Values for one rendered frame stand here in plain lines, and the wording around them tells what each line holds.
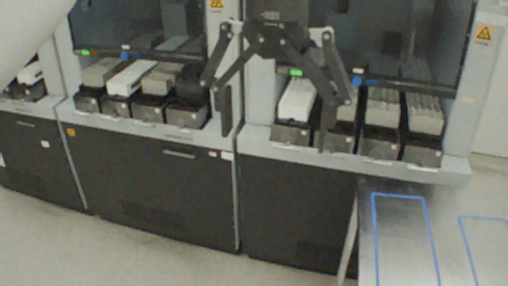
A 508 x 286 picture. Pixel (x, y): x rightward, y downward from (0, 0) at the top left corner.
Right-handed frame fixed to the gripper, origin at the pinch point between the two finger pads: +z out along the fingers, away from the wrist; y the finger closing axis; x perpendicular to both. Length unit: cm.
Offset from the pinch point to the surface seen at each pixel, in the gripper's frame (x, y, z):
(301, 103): 73, -8, 34
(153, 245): 64, -76, 120
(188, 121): 66, -48, 44
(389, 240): 20.9, 23.7, 38.1
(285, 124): 66, -12, 39
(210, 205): 66, -42, 83
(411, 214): 31, 29, 38
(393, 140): 66, 25, 39
